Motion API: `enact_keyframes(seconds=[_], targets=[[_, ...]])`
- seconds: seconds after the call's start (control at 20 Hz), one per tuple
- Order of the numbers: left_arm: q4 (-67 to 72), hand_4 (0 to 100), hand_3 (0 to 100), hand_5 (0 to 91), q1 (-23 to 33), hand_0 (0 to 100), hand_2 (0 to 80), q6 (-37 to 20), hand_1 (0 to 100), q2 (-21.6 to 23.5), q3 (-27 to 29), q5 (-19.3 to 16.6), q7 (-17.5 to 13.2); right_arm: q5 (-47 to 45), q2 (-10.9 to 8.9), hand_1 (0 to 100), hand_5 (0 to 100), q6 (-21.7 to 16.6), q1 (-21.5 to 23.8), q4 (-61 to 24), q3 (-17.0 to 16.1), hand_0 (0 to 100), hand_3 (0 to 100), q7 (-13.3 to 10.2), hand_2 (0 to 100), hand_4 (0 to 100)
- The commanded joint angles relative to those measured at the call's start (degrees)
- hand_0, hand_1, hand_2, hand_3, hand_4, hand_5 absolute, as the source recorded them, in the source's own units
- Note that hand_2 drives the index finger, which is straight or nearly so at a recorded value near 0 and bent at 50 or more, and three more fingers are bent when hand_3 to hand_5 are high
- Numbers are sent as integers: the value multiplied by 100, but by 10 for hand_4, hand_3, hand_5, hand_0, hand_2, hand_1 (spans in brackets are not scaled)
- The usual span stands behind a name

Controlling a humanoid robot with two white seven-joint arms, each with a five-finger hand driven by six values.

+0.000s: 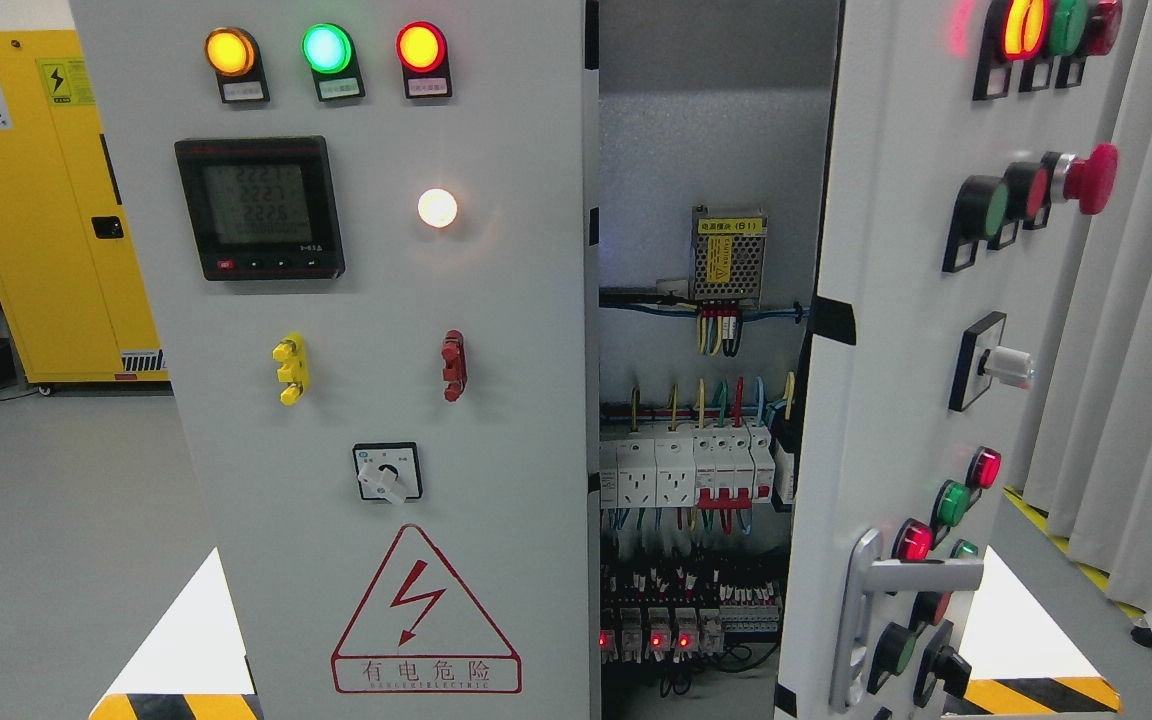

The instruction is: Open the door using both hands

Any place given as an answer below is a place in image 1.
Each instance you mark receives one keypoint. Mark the yellow safety storage cabinet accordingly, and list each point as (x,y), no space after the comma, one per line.
(70,283)

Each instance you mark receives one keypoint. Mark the red emergency stop button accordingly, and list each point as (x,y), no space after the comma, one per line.
(1088,180)

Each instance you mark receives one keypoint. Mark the grey cabinet door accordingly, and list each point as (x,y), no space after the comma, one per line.
(938,307)
(505,467)

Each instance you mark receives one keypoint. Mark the yellow terminal post block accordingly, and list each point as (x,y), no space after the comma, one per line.
(291,355)

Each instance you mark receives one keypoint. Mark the green indicator lamp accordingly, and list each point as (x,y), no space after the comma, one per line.
(331,56)

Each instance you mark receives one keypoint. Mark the silver door handle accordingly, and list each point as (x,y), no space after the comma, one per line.
(870,649)

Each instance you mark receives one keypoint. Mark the red indicator lamp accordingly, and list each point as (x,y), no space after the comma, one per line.
(423,53)

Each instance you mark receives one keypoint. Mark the yellow indicator lamp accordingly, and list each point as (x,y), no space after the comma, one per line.
(235,57)

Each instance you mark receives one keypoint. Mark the white socket breaker row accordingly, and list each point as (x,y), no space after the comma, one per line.
(656,466)

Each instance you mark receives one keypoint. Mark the black digital power meter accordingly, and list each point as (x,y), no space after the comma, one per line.
(262,209)

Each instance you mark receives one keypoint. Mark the red electric hazard sticker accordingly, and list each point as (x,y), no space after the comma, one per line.
(419,629)

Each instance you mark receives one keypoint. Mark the white indicator lamp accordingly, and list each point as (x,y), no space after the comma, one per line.
(437,207)

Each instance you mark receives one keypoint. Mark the black surge protector block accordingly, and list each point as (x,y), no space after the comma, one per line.
(785,463)

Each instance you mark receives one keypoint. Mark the perforated metal power supply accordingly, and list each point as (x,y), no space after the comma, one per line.
(728,253)

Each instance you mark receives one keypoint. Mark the red terminal post block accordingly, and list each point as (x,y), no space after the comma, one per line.
(454,371)

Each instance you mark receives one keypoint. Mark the black rotary selector switch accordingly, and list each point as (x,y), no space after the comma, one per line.
(388,472)

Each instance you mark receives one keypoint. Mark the relay terminal row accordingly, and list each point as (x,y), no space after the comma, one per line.
(686,609)

